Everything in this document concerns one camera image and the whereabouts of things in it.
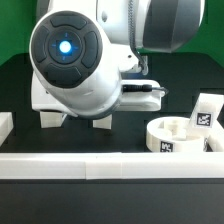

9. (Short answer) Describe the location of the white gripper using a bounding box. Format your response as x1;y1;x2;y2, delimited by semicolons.
30;71;166;113

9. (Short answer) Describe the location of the white round stool seat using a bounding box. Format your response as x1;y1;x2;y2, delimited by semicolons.
145;116;224;153

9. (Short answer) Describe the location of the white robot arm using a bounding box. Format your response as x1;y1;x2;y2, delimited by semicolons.
29;0;205;119

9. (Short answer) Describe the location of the white front fence bar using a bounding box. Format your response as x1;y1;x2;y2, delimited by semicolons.
0;152;224;180

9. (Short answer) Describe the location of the white fence bar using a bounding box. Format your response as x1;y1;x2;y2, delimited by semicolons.
0;112;14;146
0;152;224;180

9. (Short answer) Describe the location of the white left fence bar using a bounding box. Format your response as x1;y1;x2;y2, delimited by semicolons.
0;112;14;146

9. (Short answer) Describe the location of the black camera cable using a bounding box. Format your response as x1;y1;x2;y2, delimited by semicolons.
122;83;170;98

